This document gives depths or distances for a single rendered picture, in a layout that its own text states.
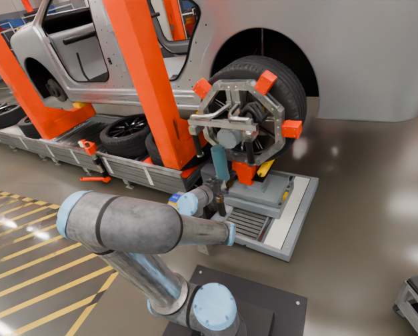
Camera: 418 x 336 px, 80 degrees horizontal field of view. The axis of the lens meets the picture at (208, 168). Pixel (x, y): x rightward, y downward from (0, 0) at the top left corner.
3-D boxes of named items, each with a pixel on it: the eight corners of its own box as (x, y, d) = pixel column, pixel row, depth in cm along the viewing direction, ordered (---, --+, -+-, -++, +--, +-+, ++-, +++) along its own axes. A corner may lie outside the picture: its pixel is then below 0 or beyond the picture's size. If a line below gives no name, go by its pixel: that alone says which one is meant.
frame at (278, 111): (286, 164, 157) (284, 78, 125) (283, 171, 152) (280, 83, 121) (213, 152, 185) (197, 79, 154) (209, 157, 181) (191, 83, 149)
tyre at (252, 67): (304, 45, 135) (205, 62, 173) (291, 58, 120) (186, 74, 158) (311, 148, 170) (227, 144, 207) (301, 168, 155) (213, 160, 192)
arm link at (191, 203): (175, 216, 105) (175, 193, 103) (191, 206, 116) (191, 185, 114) (194, 221, 101) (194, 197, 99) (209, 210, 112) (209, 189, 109)
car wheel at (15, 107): (3, 119, 500) (-5, 107, 487) (36, 110, 502) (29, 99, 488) (-15, 133, 446) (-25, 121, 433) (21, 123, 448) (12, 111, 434)
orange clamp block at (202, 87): (214, 87, 152) (203, 77, 152) (207, 93, 147) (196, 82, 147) (209, 95, 158) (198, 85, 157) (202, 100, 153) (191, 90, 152)
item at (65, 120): (97, 114, 328) (84, 88, 308) (62, 133, 295) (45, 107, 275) (89, 113, 337) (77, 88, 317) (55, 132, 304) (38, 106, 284)
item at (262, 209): (293, 189, 207) (293, 180, 202) (279, 220, 185) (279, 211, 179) (239, 177, 234) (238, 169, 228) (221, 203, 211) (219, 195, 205)
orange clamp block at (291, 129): (286, 130, 144) (302, 131, 139) (281, 137, 139) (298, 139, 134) (285, 119, 140) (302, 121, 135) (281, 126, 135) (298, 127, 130)
